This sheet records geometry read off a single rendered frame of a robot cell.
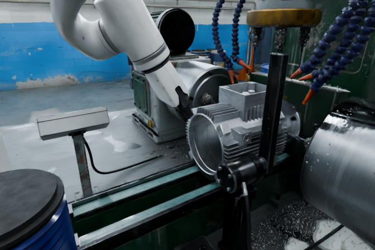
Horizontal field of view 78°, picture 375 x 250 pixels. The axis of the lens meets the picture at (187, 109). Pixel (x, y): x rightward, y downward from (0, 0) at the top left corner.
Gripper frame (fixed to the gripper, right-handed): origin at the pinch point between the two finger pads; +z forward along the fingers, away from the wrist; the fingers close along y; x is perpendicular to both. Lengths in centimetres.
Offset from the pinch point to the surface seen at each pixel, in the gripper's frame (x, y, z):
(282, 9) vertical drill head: 28.5, 11.5, -11.9
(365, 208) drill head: 5.5, 38.6, 9.4
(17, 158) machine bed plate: -53, -56, 3
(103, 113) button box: -15.7, -15.8, -6.8
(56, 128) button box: -26.8, -14.8, -11.5
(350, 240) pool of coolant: 10, 33, 39
